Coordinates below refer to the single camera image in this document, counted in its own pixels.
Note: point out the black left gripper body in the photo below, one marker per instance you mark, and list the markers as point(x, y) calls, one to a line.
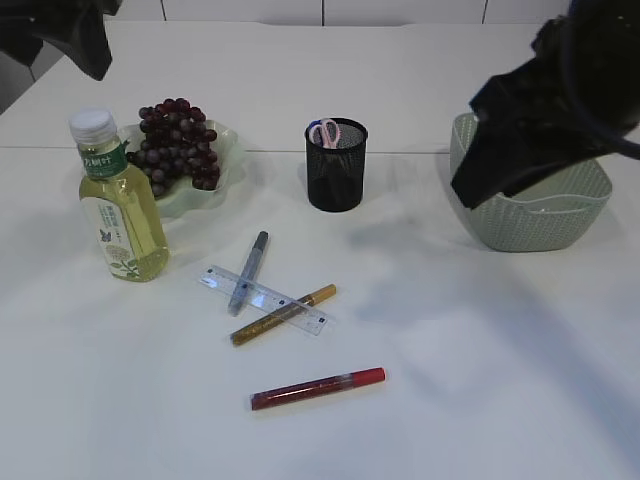
point(49, 17)

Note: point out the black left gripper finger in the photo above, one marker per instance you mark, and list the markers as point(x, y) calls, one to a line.
point(20, 43)
point(81, 36)

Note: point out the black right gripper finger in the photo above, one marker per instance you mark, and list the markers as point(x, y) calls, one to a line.
point(494, 161)
point(539, 173)

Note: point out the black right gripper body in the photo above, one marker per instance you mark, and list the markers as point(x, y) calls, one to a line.
point(584, 76)

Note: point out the purple artificial grape bunch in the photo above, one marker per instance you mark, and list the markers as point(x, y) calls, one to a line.
point(176, 144)

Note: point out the pink purple safety scissors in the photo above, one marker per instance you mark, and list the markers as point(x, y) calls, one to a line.
point(332, 134)

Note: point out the blue safety scissors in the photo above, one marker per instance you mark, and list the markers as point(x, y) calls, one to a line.
point(316, 132)

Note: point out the yellow tea drink bottle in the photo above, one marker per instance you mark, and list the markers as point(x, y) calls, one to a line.
point(118, 200)

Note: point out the green plastic woven basket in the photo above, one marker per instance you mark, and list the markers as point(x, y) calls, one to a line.
point(551, 215)

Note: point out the black mesh pen holder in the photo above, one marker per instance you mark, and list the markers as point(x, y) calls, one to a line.
point(335, 177)

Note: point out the green ruffled glass plate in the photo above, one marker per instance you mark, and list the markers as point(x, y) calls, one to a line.
point(183, 197)

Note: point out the gold glitter marker pen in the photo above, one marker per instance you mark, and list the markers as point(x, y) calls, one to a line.
point(301, 312)

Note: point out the clear plastic ruler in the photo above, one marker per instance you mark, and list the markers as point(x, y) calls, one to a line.
point(259, 296)

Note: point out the silver glitter marker pen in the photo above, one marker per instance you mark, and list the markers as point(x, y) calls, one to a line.
point(248, 274)

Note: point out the red glitter marker pen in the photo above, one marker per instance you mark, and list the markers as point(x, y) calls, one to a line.
point(316, 388)

